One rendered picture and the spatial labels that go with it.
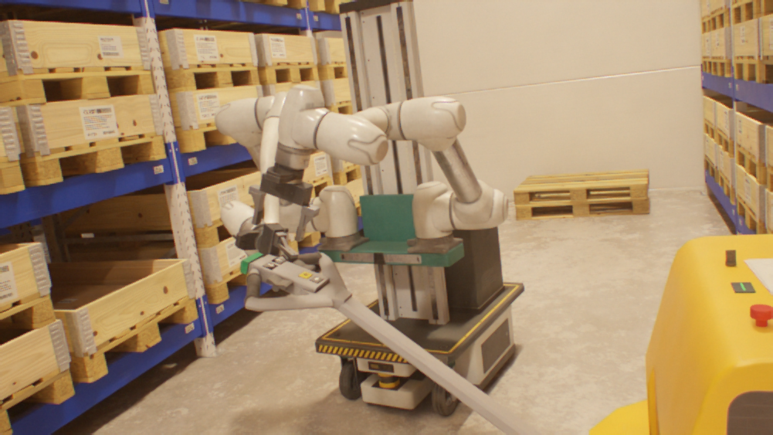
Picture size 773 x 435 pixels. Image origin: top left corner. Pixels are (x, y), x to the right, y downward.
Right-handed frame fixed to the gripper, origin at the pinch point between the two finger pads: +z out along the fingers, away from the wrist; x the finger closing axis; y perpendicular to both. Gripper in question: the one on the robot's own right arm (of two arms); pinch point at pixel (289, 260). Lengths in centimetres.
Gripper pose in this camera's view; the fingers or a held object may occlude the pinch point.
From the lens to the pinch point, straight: 192.4
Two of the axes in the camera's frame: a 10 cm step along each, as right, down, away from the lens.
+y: 7.3, -0.3, 6.8
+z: 6.4, 3.9, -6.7
